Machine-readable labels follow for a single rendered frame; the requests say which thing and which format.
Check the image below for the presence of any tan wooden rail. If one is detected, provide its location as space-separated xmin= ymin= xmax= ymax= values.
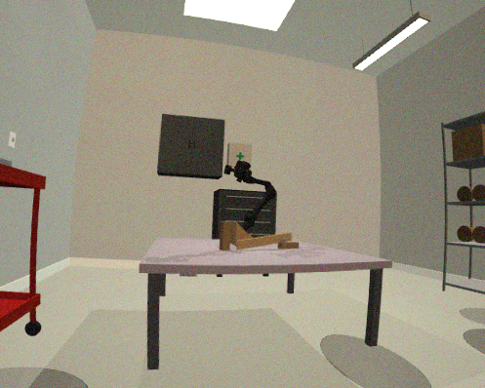
xmin=236 ymin=233 xmax=292 ymax=250

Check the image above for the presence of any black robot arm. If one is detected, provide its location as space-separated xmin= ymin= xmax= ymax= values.
xmin=234 ymin=160 xmax=277 ymax=231

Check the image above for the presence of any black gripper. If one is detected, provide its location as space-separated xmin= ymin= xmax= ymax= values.
xmin=224 ymin=165 xmax=252 ymax=179

